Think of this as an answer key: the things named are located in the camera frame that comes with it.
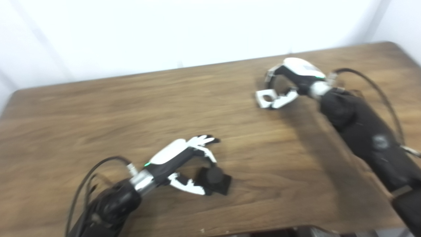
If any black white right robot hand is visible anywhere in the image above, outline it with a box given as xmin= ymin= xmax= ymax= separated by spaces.
xmin=264 ymin=57 xmax=327 ymax=110

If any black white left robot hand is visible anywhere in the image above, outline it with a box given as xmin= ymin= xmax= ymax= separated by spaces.
xmin=144 ymin=134 xmax=221 ymax=196

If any white square piece with hole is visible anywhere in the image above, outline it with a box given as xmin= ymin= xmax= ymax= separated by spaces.
xmin=255 ymin=89 xmax=278 ymax=109

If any black peg with square base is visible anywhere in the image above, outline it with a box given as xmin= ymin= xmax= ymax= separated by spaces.
xmin=194 ymin=165 xmax=232 ymax=196

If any thin left arm wire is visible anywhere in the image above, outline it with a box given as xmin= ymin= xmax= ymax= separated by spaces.
xmin=84 ymin=174 xmax=114 ymax=211

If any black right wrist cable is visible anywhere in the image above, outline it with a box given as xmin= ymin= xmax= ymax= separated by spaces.
xmin=326 ymin=67 xmax=421 ymax=158

